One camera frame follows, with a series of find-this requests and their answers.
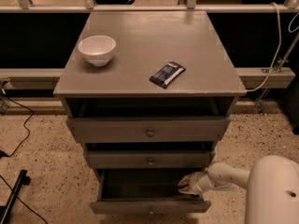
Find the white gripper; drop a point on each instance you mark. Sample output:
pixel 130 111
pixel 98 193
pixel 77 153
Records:
pixel 195 183

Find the grey bottom drawer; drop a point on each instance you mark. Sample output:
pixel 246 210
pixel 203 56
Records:
pixel 144 191

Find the grey drawer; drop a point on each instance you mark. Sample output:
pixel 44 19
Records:
pixel 148 159
pixel 144 191
pixel 147 130

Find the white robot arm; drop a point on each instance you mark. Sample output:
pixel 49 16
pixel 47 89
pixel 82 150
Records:
pixel 272 186

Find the grey middle drawer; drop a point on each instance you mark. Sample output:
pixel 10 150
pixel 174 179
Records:
pixel 148 159

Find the grey top drawer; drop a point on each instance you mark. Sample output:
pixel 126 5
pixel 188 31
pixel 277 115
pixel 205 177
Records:
pixel 147 130

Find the grey wooden drawer cabinet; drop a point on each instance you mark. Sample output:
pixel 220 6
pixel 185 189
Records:
pixel 146 42

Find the metal diagonal strut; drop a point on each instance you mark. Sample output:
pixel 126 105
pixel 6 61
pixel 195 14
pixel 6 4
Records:
pixel 275 69

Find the blue snack packet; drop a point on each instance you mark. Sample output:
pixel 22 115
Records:
pixel 167 74

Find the black stand leg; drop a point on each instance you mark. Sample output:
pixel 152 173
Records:
pixel 23 179

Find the white ceramic bowl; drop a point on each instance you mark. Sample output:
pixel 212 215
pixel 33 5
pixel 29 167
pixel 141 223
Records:
pixel 98 49

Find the metal railing frame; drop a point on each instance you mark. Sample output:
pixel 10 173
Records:
pixel 76 6

